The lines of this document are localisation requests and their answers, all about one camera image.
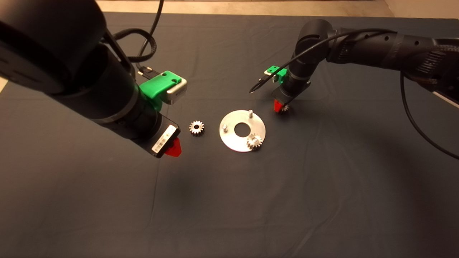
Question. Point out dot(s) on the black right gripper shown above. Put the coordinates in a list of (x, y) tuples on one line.
[(288, 93)]

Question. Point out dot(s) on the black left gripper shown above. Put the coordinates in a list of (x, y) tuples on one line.
[(157, 134)]

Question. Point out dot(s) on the small steel planetary gear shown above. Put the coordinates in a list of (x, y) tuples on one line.
[(250, 143), (286, 108), (192, 127)]

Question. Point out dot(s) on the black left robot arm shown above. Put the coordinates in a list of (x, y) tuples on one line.
[(61, 46)]

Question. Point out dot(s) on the round metal carrier plate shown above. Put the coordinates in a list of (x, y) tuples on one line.
[(233, 141)]

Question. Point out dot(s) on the dark grey table cloth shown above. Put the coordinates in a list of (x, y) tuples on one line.
[(229, 215)]

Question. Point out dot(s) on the green right camera mount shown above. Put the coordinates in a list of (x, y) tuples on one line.
[(279, 72)]

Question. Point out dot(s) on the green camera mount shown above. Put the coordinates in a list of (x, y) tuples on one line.
[(279, 72), (156, 89)]

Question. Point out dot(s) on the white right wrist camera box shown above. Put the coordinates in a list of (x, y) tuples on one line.
[(268, 72)]

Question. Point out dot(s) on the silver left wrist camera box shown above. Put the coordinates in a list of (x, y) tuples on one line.
[(178, 92)]

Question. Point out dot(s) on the green left camera mount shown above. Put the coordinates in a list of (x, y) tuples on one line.
[(156, 89)]

